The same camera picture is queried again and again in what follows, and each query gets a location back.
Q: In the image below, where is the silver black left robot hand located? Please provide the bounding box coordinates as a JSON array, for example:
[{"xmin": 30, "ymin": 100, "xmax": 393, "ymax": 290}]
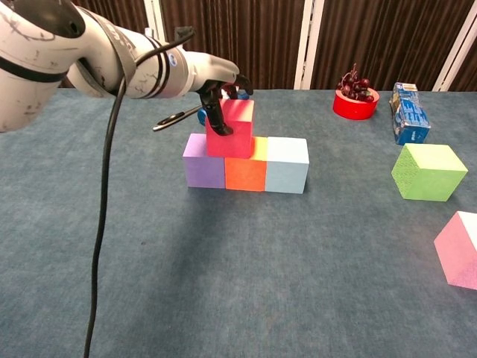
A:
[{"xmin": 188, "ymin": 51, "xmax": 254, "ymax": 137}]

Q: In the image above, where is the red cube with beige face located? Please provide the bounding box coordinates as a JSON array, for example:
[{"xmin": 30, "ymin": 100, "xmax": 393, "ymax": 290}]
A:
[{"xmin": 205, "ymin": 98, "xmax": 256, "ymax": 158}]

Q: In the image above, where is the purple foam cube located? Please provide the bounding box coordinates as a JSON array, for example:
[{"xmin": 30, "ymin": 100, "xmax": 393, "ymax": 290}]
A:
[{"xmin": 182, "ymin": 133, "xmax": 227, "ymax": 189}]

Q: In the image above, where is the orange cube with yellow face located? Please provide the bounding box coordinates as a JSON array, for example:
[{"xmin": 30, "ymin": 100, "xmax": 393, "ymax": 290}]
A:
[{"xmin": 224, "ymin": 136, "xmax": 269, "ymax": 192}]

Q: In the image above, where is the light blue foam cube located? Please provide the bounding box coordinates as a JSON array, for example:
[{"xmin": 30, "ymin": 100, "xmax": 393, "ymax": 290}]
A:
[{"xmin": 264, "ymin": 136, "xmax": 310, "ymax": 195}]

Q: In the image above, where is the green foam cube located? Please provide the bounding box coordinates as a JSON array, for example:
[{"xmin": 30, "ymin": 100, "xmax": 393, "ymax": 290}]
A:
[{"xmin": 391, "ymin": 143, "xmax": 469, "ymax": 203}]

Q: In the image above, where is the pink cube with white face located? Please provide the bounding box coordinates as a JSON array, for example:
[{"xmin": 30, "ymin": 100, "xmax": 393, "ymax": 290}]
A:
[{"xmin": 433, "ymin": 210, "xmax": 477, "ymax": 291}]

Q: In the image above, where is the blue spray bottle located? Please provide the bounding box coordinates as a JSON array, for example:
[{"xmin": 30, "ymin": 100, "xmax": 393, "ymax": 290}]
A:
[{"xmin": 197, "ymin": 91, "xmax": 251, "ymax": 127}]

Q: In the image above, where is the red bowl with grapes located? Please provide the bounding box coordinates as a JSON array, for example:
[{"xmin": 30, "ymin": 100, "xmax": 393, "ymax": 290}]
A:
[{"xmin": 332, "ymin": 88, "xmax": 381, "ymax": 121}]

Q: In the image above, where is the blue plastic packet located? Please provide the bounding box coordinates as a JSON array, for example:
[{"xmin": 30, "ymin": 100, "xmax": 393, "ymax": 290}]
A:
[{"xmin": 388, "ymin": 82, "xmax": 432, "ymax": 146}]

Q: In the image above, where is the blue-grey table cloth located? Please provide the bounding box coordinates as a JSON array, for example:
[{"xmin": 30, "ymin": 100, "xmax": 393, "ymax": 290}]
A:
[{"xmin": 0, "ymin": 87, "xmax": 477, "ymax": 358}]

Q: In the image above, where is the steel ladle with black handle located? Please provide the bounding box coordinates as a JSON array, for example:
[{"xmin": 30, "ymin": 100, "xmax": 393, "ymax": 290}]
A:
[{"xmin": 152, "ymin": 105, "xmax": 204, "ymax": 132}]

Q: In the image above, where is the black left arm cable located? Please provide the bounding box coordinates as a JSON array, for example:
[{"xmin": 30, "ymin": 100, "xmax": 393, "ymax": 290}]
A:
[{"xmin": 82, "ymin": 25, "xmax": 197, "ymax": 358}]

